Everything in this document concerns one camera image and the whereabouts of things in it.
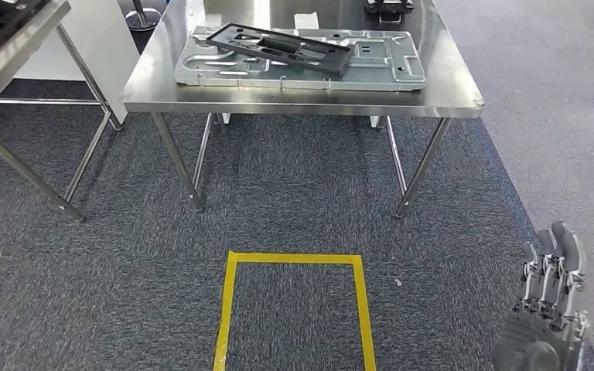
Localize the white paper sheet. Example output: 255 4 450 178
293 11 320 31

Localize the grey stamped metal plate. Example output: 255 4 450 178
173 26 428 94

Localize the black clamp fixture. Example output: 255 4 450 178
364 0 417 25

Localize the steel table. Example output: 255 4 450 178
121 0 486 220

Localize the chrome stanchion base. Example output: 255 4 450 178
124 0 162 32

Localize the black plastic frame part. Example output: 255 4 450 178
0 0 52 56
206 22 355 77

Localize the white cabinet counter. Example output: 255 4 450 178
14 0 142 125

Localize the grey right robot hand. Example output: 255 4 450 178
491 220 590 371

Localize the steel workbench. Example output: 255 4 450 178
0 0 124 223

